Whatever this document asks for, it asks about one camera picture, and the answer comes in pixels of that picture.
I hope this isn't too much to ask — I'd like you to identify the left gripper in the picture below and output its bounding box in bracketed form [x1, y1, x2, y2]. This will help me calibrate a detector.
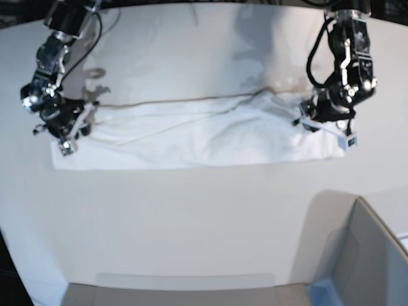
[292, 95, 358, 150]

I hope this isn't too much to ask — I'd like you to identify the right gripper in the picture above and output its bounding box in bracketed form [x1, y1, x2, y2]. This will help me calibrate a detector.
[33, 97, 99, 157]

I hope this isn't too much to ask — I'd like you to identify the white printed t-shirt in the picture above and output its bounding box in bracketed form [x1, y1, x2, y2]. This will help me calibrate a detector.
[51, 91, 345, 170]

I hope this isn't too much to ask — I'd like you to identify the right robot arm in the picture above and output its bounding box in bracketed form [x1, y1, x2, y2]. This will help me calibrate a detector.
[20, 1, 101, 156]

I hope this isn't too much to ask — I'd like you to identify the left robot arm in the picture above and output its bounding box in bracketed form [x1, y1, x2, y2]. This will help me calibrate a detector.
[293, 1, 377, 151]

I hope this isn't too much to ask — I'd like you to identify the grey bin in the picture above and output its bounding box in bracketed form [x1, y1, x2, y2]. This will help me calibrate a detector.
[289, 190, 407, 305]

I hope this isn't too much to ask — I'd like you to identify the grey front tray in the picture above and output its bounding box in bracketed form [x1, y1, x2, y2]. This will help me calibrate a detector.
[62, 273, 312, 305]

